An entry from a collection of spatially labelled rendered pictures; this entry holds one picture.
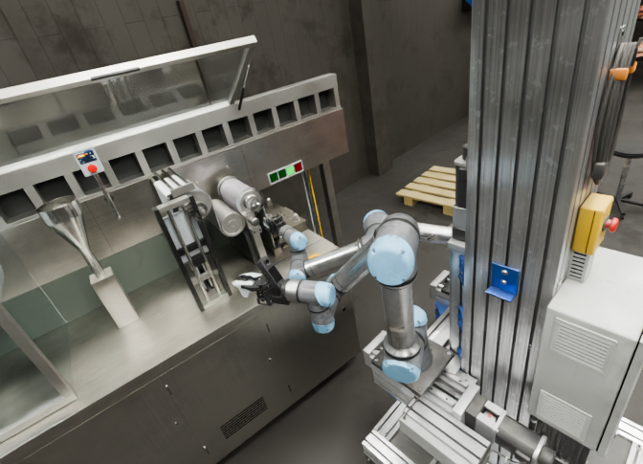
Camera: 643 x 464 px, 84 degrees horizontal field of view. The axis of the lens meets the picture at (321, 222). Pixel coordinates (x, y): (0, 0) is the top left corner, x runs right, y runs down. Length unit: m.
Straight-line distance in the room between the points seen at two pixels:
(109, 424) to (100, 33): 2.49
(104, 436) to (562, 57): 1.92
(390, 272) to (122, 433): 1.36
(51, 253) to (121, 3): 1.94
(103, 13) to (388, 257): 2.79
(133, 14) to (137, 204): 1.71
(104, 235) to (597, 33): 1.94
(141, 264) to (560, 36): 1.94
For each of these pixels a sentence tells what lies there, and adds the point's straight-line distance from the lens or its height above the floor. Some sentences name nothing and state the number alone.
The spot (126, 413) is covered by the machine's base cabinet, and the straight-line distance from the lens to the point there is 1.82.
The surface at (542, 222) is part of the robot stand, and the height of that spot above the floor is 1.45.
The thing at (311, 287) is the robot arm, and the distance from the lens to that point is 1.14.
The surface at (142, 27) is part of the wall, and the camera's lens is 3.32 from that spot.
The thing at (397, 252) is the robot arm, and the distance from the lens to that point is 0.89.
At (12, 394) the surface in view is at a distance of 1.73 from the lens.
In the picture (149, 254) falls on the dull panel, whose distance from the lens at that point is 2.11.
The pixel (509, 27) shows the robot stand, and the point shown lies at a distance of 0.94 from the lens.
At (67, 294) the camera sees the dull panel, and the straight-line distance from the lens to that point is 2.14.
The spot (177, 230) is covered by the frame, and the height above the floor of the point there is 1.32.
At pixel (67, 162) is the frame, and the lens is 1.93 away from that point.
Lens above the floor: 1.97
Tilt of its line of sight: 30 degrees down
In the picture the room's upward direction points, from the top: 12 degrees counter-clockwise
